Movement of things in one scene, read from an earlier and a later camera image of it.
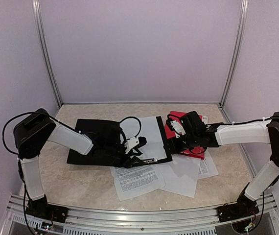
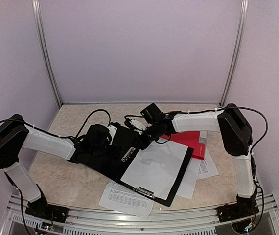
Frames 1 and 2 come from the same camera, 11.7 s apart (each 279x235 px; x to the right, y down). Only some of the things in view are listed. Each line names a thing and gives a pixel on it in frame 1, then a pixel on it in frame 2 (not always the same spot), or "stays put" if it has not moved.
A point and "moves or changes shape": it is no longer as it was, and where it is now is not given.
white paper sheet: x=154 y=149 moves or changes shape
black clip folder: x=107 y=147 moves or changes shape
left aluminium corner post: x=37 y=14 stays put
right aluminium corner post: x=242 y=22 stays put
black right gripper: x=174 y=147 -> x=144 y=144
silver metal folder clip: x=150 y=161 -> x=145 y=191
